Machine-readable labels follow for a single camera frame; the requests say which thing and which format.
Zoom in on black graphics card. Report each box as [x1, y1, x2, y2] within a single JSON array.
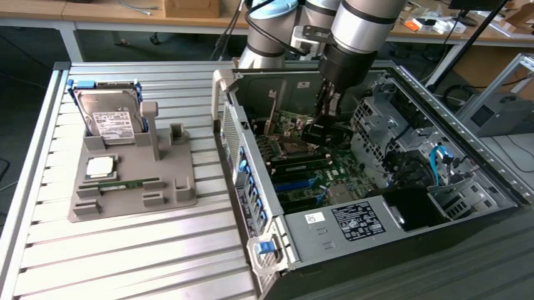
[[262, 89, 357, 148]]

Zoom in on gray cable on desk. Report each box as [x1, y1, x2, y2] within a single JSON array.
[[119, 0, 162, 15]]

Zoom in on open black PC case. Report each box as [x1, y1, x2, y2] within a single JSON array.
[[210, 64, 529, 300]]

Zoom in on green RAM stick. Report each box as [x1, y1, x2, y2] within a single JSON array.
[[78, 176, 162, 191]]

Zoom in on black coiled cable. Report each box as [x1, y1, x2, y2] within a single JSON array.
[[442, 84, 476, 109]]

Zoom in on wooden desk white frame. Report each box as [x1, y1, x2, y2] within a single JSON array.
[[0, 0, 252, 63], [376, 0, 534, 91]]

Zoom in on black power wire bundle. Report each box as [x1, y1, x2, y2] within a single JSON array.
[[382, 149, 438, 190]]

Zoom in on white flat box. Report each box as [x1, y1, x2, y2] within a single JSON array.
[[433, 20, 467, 34]]

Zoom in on black slanted pole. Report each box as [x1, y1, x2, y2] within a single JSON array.
[[424, 0, 513, 94]]

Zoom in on gray disk bay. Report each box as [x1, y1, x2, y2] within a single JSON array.
[[428, 177, 519, 221]]

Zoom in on black plastic shroud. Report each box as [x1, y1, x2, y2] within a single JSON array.
[[382, 187, 453, 233]]

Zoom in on silver chipset heatsink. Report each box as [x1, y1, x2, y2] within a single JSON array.
[[329, 184, 360, 204]]

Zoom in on black RAM slots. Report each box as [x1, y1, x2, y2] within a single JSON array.
[[269, 157, 333, 176]]

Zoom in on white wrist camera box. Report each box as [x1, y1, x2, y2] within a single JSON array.
[[290, 24, 324, 58]]

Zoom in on aluminium profile frame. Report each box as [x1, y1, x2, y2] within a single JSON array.
[[487, 52, 534, 104]]

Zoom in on metal drive cage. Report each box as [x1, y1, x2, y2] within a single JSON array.
[[349, 77, 440, 171]]

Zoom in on silver CPU chip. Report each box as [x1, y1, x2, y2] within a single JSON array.
[[85, 156, 119, 181]]

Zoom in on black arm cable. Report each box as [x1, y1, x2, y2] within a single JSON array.
[[209, 0, 313, 61]]

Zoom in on blue case latch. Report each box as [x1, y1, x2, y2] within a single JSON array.
[[256, 240, 276, 256]]

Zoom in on hard disk in blue caddy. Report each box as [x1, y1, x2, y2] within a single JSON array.
[[66, 79, 151, 146]]

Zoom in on green motherboard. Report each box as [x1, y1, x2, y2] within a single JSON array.
[[254, 121, 380, 215]]

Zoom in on small orange box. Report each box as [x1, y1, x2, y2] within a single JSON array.
[[402, 17, 424, 32]]

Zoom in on black monitor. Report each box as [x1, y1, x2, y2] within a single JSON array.
[[449, 0, 516, 26]]

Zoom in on brown cardboard box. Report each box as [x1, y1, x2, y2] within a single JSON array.
[[162, 0, 222, 19]]

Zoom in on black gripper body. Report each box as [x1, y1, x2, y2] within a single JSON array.
[[318, 45, 380, 93]]

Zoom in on gray power supply unit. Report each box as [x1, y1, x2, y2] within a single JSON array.
[[285, 196, 406, 263]]

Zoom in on blue SATA wire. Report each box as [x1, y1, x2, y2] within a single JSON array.
[[429, 142, 456, 188]]

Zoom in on gray computer tower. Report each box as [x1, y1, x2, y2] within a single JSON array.
[[457, 92, 534, 138]]

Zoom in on gray parts rack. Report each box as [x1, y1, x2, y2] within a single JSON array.
[[69, 99, 198, 223]]

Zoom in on CPU socket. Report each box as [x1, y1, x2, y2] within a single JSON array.
[[277, 134, 313, 157]]

